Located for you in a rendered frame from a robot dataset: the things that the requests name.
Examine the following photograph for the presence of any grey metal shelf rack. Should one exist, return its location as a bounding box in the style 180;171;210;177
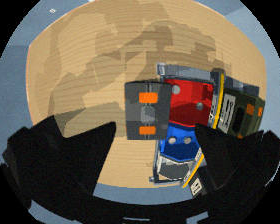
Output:
148;62;260;188

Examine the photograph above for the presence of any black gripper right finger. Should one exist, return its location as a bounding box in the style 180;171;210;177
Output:
194;123;264;190

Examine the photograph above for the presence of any olive green case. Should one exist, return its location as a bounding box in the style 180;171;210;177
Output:
215;87;265;138

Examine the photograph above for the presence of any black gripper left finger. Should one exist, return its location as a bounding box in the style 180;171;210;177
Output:
33;121;116;195

